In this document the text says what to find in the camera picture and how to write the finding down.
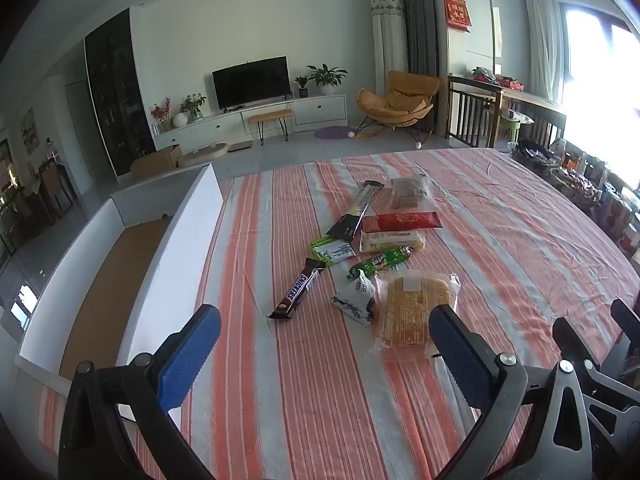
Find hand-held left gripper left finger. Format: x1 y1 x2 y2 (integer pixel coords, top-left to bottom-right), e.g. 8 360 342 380
59 304 222 480

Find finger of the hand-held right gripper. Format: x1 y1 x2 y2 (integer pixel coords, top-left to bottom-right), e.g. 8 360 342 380
552 317 640 461
600 299 640 393

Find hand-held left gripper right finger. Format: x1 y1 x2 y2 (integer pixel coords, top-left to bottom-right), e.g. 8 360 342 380
429 305 594 480

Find clear bag of yellow bread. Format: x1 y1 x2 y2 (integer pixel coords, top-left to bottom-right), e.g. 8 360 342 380
370 269 461 357

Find white blue snack packet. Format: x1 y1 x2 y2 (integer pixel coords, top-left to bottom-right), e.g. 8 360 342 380
330 272 379 328

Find white storage box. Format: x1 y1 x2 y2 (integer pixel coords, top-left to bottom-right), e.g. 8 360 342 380
14 162 224 401

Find green sausage packet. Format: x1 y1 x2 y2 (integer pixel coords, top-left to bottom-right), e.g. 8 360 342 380
348 245 416 281

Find brown chocolate bar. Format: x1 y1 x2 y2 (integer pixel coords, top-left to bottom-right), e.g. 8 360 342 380
267 257 326 320

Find white yellow snack packet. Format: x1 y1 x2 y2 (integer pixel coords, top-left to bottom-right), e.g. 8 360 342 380
359 230 427 254

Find red snack packet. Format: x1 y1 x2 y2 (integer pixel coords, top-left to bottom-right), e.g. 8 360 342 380
361 211 444 234

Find green white snack packet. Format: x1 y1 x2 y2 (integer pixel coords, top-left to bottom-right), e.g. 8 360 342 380
310 236 354 267

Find clear packet of brown biscuits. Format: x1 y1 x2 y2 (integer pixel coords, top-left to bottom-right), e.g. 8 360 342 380
389 176 434 211

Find long black snack packet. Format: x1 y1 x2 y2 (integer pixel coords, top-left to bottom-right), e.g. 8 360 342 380
326 181 384 241

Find row of packaged goods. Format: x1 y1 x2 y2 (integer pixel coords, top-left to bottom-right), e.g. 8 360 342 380
550 140 640 267

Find orange grey striped cloth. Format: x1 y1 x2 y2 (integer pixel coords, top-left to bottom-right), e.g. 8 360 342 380
37 149 640 480

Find black basket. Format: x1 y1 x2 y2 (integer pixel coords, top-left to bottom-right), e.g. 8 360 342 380
514 138 559 174

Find cardboard box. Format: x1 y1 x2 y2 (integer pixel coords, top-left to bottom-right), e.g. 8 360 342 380
131 144 184 181

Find white pet bed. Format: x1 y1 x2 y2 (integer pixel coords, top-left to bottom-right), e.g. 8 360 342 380
177 142 231 167

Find wooden dining chair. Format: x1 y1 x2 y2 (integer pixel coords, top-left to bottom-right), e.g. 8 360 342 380
37 159 77 222

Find green plastic stool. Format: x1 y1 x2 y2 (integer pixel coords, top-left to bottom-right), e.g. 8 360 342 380
500 110 534 144

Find red flowers in vase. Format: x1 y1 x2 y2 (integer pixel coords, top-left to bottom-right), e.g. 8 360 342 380
150 97 174 134

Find green plant in glass vase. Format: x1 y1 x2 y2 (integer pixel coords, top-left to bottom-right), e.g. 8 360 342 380
179 93 207 122

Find wooden bench with black legs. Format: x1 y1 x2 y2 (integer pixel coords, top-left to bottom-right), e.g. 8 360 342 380
248 108 295 145

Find orange lounge chair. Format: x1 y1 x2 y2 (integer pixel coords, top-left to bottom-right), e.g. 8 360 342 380
356 71 442 149

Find pile of red goods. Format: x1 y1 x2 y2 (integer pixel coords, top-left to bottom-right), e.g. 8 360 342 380
471 66 526 92

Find black glass display cabinet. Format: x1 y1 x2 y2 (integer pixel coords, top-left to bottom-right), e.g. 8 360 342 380
84 9 157 177

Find white television cabinet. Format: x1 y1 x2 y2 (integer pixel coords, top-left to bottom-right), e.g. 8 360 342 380
152 94 348 154

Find black television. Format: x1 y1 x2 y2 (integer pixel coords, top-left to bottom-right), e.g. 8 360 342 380
212 56 292 111

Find white sheer curtain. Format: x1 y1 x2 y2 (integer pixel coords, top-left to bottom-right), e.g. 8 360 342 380
522 0 569 104

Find large green potted plant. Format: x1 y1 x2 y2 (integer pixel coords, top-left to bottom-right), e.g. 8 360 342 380
306 63 348 96

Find covered standing air conditioner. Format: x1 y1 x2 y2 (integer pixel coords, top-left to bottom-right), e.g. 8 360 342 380
369 0 410 97

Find grey curtain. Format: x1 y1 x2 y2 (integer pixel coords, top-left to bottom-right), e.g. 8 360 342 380
385 0 452 79

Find framed wall picture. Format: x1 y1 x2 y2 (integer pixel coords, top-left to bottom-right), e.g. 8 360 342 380
20 107 39 156

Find red wall hanging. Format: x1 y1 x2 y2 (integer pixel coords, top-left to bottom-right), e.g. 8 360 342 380
443 0 473 31

